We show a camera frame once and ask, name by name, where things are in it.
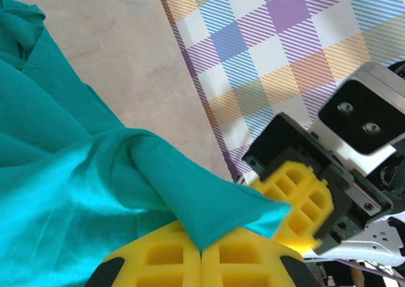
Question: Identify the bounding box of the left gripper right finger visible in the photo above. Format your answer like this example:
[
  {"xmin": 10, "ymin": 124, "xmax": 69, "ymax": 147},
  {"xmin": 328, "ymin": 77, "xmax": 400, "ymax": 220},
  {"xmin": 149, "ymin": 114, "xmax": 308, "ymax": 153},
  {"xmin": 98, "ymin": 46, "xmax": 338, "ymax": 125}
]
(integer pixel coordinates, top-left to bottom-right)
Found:
[{"xmin": 202, "ymin": 226, "xmax": 320, "ymax": 287}]

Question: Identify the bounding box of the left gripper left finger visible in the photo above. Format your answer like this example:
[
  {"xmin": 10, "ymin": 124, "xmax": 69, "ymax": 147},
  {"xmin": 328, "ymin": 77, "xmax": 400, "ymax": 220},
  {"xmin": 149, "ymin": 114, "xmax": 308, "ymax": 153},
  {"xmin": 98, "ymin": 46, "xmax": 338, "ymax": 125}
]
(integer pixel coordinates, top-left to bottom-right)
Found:
[{"xmin": 87, "ymin": 222, "xmax": 203, "ymax": 287}]

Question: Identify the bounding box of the teal t-shirt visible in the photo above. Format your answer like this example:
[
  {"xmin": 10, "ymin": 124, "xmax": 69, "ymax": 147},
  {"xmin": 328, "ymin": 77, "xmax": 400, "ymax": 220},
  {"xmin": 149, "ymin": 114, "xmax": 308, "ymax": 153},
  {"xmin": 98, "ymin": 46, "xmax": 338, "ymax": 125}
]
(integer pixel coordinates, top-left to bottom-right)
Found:
[{"xmin": 0, "ymin": 0, "xmax": 292, "ymax": 287}]

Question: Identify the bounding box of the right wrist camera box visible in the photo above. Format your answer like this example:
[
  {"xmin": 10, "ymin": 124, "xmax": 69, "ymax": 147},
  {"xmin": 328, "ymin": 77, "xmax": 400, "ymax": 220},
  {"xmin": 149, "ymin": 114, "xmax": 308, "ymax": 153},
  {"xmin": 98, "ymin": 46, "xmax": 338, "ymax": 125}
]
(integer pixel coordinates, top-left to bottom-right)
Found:
[{"xmin": 309, "ymin": 61, "xmax": 405, "ymax": 176}]

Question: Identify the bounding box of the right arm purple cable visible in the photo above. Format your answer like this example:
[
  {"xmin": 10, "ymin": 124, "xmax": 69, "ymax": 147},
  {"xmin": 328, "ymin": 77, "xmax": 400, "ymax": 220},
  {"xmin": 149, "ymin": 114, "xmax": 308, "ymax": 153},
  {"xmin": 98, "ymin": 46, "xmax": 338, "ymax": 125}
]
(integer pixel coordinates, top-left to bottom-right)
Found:
[{"xmin": 335, "ymin": 258, "xmax": 405, "ymax": 280}]

